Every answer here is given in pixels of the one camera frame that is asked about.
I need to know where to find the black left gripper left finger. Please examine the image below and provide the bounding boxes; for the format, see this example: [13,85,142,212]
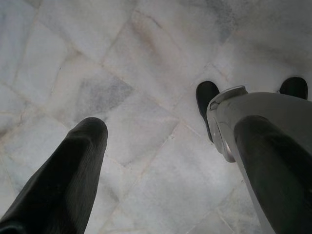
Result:
[0,117,108,234]

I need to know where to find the black robot right foot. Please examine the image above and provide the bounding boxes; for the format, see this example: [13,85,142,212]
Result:
[279,77,309,100]

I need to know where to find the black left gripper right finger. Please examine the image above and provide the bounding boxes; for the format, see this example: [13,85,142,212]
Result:
[233,115,312,234]

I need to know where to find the black robot left foot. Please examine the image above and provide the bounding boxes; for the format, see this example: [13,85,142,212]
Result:
[195,81,220,142]

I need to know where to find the silver robot left leg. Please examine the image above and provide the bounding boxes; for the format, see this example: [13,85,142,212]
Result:
[206,85,312,234]

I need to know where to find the black robot foot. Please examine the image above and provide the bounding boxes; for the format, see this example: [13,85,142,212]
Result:
[279,77,309,100]
[195,81,220,142]

